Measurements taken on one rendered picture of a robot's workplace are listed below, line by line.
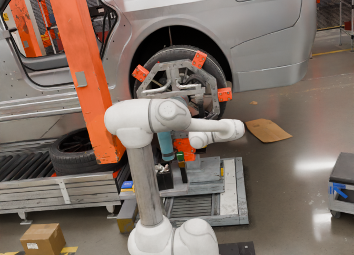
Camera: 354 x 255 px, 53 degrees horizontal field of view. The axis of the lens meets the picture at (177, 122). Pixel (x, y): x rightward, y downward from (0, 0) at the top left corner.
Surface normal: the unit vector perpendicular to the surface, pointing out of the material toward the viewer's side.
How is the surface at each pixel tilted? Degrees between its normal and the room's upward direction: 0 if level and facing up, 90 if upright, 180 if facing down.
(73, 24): 90
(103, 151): 90
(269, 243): 0
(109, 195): 90
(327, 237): 0
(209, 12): 90
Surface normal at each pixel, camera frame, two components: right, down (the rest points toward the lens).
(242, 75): -0.11, 0.39
